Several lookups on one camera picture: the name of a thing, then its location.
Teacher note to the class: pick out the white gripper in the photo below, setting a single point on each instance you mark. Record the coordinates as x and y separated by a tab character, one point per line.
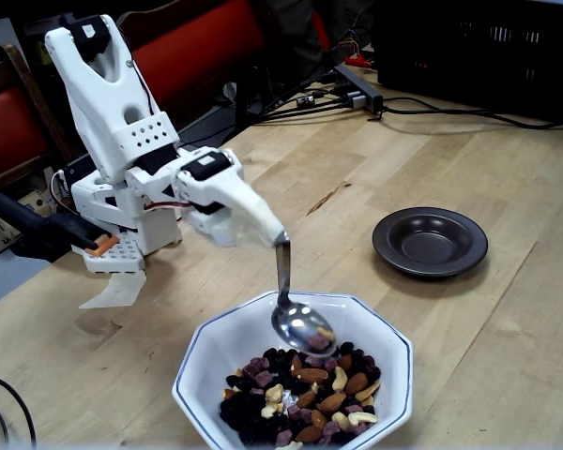
236	213

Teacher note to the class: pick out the silver metal spoon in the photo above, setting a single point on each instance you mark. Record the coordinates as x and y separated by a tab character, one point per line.
295	323

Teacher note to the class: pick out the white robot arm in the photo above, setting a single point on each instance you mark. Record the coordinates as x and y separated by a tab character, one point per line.
98	117

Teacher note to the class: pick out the white octagonal bowl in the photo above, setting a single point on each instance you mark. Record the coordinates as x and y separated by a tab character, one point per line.
216	347

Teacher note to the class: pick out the brown round plate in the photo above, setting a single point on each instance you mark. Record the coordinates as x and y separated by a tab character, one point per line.
431	244

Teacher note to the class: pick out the beige masking tape sheet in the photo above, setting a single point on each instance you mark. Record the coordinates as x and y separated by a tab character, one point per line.
117	290

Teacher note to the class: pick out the small circuit board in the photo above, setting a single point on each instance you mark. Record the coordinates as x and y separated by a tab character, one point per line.
306	100

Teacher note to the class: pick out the wooden chair red cushion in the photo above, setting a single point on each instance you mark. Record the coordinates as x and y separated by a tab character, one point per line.
9	126
206	42

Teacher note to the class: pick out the black clamp orange pad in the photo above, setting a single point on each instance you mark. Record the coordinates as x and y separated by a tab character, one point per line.
47	229

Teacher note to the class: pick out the dark olive jacket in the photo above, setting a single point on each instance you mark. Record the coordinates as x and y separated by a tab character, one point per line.
295	33

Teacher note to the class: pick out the mixed nuts and dried fruit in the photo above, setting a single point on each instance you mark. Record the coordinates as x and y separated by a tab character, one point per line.
328	403

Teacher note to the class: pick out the red alligator clip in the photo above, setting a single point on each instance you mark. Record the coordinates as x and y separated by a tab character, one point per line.
359	60

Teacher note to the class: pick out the black plastic crate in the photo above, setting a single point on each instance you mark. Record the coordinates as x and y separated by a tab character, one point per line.
474	56

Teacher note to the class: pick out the white carton box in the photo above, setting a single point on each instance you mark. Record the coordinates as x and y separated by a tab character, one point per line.
0	40

